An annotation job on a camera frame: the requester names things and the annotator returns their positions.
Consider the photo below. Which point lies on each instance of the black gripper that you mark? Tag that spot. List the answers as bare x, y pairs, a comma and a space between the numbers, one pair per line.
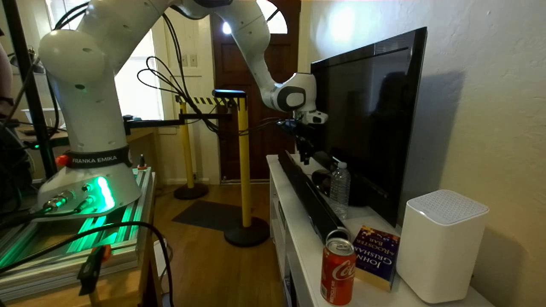
301, 132

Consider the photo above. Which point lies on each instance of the black soundbar speaker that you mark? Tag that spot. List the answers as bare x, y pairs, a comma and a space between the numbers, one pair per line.
309, 198

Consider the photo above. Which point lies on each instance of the aluminium robot base platform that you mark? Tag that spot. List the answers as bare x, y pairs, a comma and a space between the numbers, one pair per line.
69, 244

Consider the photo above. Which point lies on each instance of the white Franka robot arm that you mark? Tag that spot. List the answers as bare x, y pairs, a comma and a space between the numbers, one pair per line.
91, 86

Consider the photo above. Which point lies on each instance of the white box speaker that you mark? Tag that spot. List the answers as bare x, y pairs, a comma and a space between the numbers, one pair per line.
441, 244

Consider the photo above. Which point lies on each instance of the red emergency stop button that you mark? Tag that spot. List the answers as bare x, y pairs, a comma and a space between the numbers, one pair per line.
62, 161

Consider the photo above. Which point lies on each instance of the clear plastic water bottle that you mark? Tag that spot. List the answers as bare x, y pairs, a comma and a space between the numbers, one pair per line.
340, 185

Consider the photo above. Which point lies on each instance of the black flat screen TV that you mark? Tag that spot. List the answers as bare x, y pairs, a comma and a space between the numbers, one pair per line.
369, 125

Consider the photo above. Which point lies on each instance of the white TV stand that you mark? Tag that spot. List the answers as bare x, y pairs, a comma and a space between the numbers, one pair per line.
304, 256

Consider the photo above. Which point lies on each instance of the dark wooden door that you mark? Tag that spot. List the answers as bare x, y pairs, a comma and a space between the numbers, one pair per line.
233, 86

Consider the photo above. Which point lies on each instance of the red soda can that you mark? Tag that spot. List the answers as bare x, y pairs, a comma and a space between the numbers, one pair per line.
338, 270

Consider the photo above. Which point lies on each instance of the blue paperback book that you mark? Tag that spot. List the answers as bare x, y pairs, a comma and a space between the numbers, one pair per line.
376, 256

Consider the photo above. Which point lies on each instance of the dark floor mat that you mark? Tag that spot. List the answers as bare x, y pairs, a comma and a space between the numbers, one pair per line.
207, 215

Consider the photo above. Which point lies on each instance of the orange black clamp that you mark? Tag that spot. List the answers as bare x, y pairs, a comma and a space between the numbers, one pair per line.
93, 268

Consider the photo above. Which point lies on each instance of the black vertical pole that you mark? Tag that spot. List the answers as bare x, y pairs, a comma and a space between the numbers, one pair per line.
28, 86

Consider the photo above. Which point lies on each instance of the yellow stanchion post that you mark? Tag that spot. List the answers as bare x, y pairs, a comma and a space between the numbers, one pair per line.
245, 171
187, 154

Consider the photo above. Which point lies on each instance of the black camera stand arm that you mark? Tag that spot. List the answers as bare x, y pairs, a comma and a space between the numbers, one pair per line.
164, 120

